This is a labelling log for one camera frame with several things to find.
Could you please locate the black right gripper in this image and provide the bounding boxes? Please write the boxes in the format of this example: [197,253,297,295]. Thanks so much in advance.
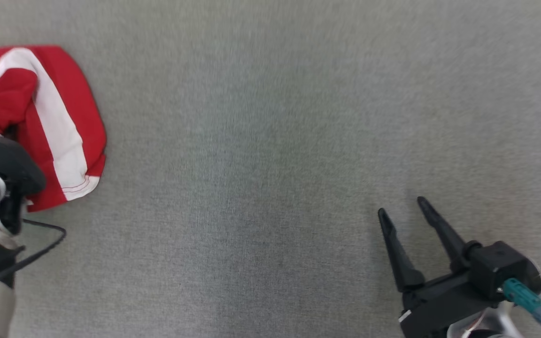
[378,196,506,338]

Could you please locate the red shorts with number 23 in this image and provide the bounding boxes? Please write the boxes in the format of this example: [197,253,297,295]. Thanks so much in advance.
[0,45,108,213]

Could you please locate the teal cable connector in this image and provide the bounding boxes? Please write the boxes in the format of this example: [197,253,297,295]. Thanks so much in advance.
[503,277,541,326]

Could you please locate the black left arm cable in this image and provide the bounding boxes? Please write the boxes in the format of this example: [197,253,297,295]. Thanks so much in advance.
[0,218,67,285]

